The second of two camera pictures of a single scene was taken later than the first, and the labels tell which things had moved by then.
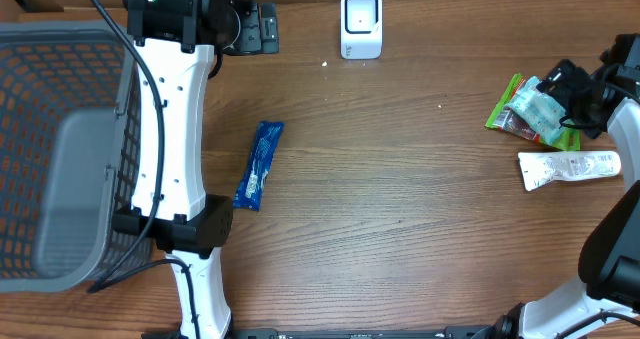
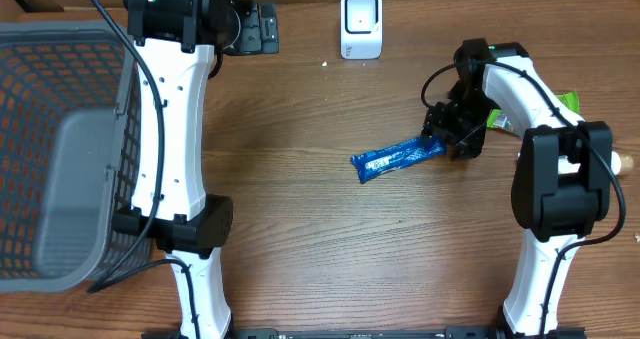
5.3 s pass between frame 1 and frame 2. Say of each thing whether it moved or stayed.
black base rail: stayed
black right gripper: moved
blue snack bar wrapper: moved
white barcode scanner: stayed
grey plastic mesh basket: stayed
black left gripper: stayed
